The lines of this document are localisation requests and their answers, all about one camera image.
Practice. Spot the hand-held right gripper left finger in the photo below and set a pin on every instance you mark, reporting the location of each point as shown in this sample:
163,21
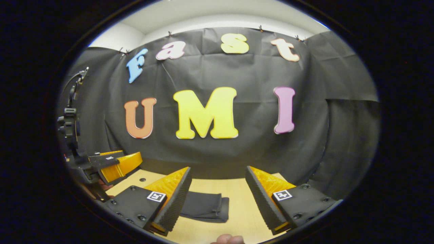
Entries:
174,203

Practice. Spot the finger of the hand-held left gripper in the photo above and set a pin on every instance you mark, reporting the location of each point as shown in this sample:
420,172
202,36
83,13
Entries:
125,166
105,160

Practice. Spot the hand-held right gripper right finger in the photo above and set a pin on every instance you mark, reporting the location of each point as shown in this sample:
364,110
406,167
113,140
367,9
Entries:
264,203

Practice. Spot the black jeans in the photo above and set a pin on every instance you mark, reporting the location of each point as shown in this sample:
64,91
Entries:
206,206

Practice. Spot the black backdrop cloth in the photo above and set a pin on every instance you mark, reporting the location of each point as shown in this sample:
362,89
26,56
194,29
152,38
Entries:
244,74

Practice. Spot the row of small black clips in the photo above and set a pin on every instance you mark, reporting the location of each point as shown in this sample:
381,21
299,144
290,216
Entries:
169,33

